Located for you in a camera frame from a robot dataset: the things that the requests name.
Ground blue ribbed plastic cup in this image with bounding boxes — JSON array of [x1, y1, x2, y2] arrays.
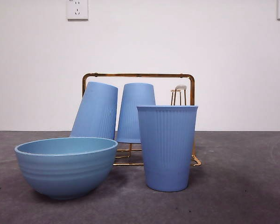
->
[[70, 81, 119, 141], [136, 105, 200, 193], [116, 83, 156, 144]]

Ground blue ridged bowl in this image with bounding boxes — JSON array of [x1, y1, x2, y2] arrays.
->
[[14, 137, 119, 200]]

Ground gold wire cup rack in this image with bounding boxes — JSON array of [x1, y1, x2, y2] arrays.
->
[[81, 72, 203, 167]]

